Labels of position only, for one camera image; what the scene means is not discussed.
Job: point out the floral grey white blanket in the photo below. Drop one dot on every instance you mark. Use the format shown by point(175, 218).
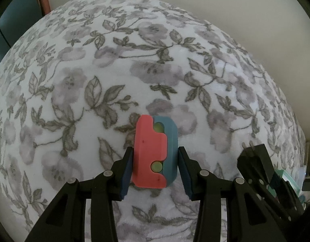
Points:
point(155, 55)

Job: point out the coral and teal toy block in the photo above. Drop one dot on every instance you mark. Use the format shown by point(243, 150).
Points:
point(147, 151)

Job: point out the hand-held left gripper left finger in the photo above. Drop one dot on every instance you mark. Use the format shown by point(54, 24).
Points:
point(127, 175)

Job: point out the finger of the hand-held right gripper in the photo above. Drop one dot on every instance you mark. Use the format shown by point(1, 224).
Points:
point(284, 194)
point(255, 163)

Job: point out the teal shallow cardboard tray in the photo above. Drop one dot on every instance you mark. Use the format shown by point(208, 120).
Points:
point(288, 177)

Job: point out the dark teal panel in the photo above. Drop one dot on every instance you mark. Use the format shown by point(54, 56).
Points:
point(11, 12)

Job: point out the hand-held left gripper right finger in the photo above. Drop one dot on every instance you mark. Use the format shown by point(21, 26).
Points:
point(186, 179)

